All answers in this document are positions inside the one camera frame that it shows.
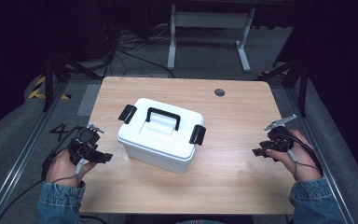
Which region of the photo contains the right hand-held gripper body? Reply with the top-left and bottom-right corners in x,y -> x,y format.
263,114 -> 298,154

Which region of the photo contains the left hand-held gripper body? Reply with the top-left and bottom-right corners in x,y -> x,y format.
68,122 -> 105,166

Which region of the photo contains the white box lid black handle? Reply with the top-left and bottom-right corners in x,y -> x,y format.
117,97 -> 207,162

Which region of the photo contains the white plastic storage box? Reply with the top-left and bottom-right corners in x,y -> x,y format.
116,97 -> 207,175

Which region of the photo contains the person's right hand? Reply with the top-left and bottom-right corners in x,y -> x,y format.
265,129 -> 323,183

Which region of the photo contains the person's left hand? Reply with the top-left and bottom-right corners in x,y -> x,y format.
45,148 -> 98,188

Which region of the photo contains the black tripod stand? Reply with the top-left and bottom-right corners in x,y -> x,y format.
256,57 -> 311,119
41,50 -> 104,113

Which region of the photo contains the yellow floor tape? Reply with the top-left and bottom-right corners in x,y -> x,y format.
27,76 -> 73,101

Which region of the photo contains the thin grey left gripper cable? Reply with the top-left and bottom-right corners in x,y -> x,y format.
51,158 -> 86,185

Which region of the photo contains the thin grey gripper cable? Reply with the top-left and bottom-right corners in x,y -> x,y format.
287,148 -> 322,182
51,158 -> 86,185

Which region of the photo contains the thin grey right gripper cable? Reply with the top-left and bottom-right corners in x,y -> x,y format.
287,148 -> 322,182

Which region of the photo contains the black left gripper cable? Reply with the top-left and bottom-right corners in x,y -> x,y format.
0,125 -> 86,224

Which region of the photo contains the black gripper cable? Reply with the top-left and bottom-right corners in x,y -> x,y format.
0,125 -> 86,224
286,133 -> 324,177

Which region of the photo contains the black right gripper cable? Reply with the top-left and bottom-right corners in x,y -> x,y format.
286,133 -> 324,177

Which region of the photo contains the aluminium floor rail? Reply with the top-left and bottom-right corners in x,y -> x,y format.
283,87 -> 357,224
0,81 -> 71,224

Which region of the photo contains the tangle of black floor cables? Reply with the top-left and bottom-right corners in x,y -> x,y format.
103,24 -> 176,79

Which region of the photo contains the white metal desk frame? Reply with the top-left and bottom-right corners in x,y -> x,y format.
166,4 -> 256,74

